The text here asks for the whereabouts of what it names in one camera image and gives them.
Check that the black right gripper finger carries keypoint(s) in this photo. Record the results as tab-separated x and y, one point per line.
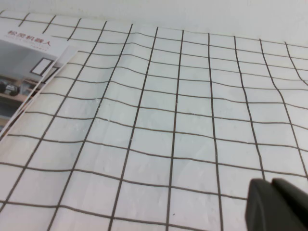
276	207

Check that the AgileX robot brochure book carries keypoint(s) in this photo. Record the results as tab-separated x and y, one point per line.
21	72

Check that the white black-grid tablecloth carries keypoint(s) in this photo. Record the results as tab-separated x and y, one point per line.
183	125

